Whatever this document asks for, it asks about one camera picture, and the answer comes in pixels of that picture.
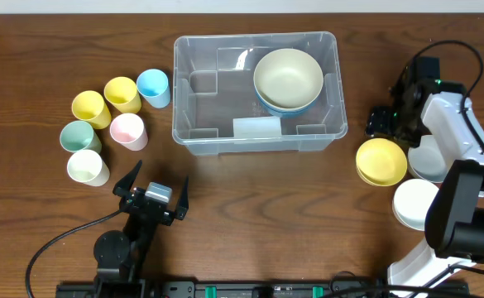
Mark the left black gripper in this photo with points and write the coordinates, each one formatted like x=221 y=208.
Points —
x=143 y=205

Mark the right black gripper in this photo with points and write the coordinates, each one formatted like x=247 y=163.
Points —
x=379 y=125

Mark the yellow small bowl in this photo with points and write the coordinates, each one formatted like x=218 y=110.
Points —
x=381 y=162

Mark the white small bowl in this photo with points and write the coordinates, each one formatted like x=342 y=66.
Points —
x=411 y=202

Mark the large beige bowl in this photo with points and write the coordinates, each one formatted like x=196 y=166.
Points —
x=288 y=78

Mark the dark blue bowl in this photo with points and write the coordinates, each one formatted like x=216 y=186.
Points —
x=284 y=114
x=262 y=100

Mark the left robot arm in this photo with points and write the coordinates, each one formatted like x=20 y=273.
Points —
x=121 y=253

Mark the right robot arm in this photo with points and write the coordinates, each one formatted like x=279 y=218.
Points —
x=454 y=224

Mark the white label in container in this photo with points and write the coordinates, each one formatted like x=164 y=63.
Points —
x=262 y=127

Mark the pink plastic cup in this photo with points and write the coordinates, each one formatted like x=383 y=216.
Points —
x=129 y=130

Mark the cream white plastic cup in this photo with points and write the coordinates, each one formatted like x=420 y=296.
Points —
x=87 y=167

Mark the mint green plastic cup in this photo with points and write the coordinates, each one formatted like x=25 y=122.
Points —
x=79 y=135

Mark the yellow plastic cup upper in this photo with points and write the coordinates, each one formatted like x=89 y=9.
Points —
x=121 y=92

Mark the yellow plastic cup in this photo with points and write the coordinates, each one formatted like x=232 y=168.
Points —
x=89 y=106
x=121 y=92

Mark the light blue plastic cup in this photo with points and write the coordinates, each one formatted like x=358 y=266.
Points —
x=153 y=85

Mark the yellow plastic cup left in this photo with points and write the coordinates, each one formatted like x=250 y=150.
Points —
x=89 y=106

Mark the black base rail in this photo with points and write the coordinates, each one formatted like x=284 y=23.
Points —
x=189 y=289

